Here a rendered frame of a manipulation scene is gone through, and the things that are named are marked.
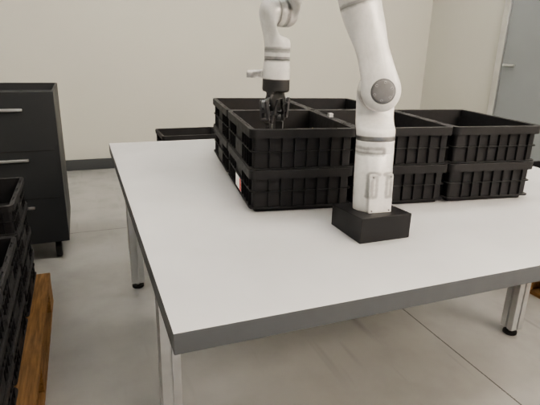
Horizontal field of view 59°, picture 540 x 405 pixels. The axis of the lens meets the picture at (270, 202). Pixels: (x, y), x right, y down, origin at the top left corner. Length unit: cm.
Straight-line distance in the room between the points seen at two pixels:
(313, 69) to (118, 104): 202
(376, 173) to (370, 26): 33
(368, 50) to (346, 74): 429
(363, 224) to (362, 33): 42
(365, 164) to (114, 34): 374
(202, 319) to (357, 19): 70
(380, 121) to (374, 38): 19
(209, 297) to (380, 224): 47
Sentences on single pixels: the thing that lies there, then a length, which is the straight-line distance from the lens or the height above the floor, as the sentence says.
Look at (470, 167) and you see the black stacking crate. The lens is 153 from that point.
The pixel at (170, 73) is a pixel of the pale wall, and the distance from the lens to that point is 473.
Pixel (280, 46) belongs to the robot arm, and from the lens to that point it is 131.
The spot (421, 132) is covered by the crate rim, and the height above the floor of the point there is 92.
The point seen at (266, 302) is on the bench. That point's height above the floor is 70.
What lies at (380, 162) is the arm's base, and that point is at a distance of 114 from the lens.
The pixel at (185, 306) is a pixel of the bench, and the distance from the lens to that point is 85.
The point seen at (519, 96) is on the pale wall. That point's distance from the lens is 496.
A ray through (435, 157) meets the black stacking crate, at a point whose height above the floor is 84.
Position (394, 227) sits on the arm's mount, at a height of 73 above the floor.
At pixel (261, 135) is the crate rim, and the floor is 92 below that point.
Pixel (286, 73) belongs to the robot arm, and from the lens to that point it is 132.
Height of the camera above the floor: 113
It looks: 18 degrees down
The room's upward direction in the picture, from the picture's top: 2 degrees clockwise
